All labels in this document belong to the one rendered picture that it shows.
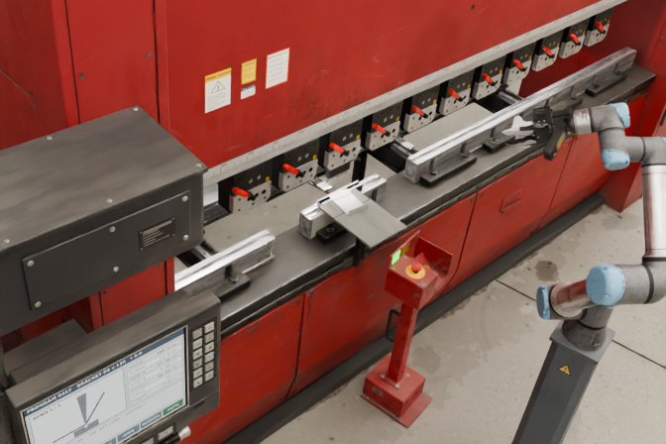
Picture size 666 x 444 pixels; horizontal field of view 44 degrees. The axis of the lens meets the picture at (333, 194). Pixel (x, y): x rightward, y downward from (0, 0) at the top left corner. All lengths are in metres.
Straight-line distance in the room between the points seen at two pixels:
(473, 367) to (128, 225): 2.59
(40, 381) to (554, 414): 2.09
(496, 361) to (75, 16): 2.75
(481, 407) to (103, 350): 2.32
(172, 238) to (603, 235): 3.50
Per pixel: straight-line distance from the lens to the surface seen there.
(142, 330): 1.69
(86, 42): 1.71
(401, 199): 3.21
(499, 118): 3.65
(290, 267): 2.86
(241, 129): 2.40
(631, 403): 3.98
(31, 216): 1.43
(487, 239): 3.87
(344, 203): 2.95
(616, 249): 4.73
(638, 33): 4.56
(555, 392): 3.16
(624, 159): 2.49
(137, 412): 1.83
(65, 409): 1.69
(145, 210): 1.49
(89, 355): 1.66
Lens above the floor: 2.86
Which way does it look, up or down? 38 degrees down
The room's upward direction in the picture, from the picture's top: 7 degrees clockwise
